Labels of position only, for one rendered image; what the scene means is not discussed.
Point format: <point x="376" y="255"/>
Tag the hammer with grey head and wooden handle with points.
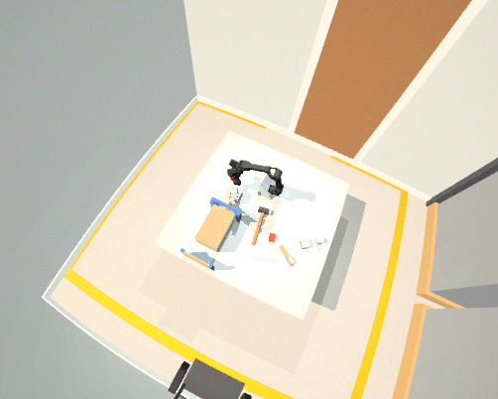
<point x="263" y="211"/>

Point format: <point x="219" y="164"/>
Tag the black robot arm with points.
<point x="244" y="165"/>

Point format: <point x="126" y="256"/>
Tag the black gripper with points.
<point x="235" y="179"/>

